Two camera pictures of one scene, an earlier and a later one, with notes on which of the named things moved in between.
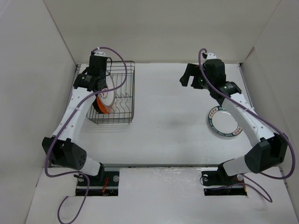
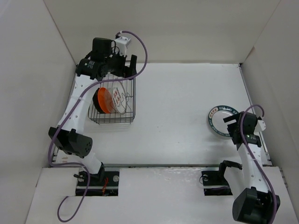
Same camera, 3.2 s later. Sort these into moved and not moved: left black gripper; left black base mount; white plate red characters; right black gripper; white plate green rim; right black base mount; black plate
Moved: left black gripper; right black gripper; white plate red characters
Not moved: left black base mount; black plate; white plate green rim; right black base mount
